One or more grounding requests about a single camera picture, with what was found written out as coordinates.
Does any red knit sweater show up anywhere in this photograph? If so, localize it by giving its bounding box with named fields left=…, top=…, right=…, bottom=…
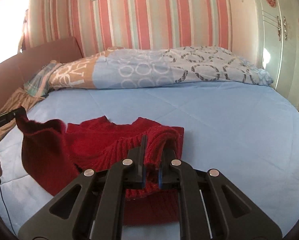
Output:
left=16, top=116, right=184, bottom=225

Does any brown folded garment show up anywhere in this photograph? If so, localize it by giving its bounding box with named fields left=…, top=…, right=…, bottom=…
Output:
left=0, top=87, right=46, bottom=145

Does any pink padded headboard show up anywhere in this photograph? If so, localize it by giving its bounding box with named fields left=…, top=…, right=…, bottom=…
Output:
left=0, top=37, right=83, bottom=109

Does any light blue quilted bedspread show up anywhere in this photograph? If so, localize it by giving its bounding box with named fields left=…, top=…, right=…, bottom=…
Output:
left=0, top=81, right=299, bottom=240

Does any patterned folded duvet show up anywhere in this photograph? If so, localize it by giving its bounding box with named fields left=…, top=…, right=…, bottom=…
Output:
left=49, top=46, right=273, bottom=90

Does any white wardrobe with decals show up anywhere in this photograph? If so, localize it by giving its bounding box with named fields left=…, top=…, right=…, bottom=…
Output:
left=256, top=0, right=299, bottom=111

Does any black cable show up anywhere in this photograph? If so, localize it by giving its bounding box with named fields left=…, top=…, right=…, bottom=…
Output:
left=0, top=184, right=17, bottom=237

